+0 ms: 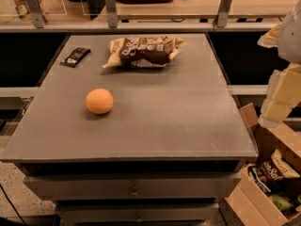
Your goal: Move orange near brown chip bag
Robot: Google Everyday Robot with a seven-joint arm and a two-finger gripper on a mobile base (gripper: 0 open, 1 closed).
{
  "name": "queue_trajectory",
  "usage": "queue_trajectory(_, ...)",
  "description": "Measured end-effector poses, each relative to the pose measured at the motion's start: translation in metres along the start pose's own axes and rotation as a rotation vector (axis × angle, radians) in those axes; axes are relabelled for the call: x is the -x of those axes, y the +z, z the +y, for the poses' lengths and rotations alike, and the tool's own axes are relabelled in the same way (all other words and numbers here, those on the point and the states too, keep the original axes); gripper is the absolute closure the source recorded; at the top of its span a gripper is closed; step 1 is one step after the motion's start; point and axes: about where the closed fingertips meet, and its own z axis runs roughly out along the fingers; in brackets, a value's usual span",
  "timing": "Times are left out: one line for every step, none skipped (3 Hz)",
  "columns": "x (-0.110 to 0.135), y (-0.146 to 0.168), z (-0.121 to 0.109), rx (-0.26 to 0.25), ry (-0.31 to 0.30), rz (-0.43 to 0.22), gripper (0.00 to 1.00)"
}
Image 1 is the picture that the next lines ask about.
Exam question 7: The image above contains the brown chip bag in box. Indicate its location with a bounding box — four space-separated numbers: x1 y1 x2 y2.
247 149 300 194

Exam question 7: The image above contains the grey drawer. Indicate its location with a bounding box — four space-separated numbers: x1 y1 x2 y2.
24 173 241 202
55 203 219 224

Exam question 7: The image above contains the orange fruit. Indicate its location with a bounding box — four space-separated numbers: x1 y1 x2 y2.
86 89 114 114

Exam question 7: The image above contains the colourful package behind glass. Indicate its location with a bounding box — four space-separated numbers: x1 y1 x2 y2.
0 0 47 24

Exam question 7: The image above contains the right metal bracket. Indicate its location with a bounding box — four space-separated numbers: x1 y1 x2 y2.
214 0 232 27

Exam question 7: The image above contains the upper grey drawer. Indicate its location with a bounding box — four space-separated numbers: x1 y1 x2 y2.
24 173 241 202

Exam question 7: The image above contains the metal bracket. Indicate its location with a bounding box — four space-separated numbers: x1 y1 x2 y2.
214 0 232 27
104 0 119 28
25 0 47 28

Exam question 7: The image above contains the dark snack bar wrapper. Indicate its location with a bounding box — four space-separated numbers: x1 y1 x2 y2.
60 47 91 68

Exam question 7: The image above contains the green snack bag in box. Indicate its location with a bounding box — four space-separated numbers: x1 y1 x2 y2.
269 194 293 212

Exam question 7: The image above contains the left metal bracket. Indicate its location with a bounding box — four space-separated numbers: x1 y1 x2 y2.
25 0 47 28

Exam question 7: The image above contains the brown chip bag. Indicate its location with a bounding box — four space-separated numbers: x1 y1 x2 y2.
103 36 186 68
247 149 300 194

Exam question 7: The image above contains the cardboard box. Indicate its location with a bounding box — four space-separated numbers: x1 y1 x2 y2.
226 104 301 226

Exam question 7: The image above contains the black floor cable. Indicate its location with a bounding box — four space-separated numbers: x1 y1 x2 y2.
0 184 28 226

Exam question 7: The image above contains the lower grey drawer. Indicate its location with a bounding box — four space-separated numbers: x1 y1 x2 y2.
55 203 219 224

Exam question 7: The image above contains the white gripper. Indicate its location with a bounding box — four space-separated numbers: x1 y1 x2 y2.
258 0 301 128

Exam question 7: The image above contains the middle metal bracket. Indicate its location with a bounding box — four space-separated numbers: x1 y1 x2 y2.
104 0 119 28

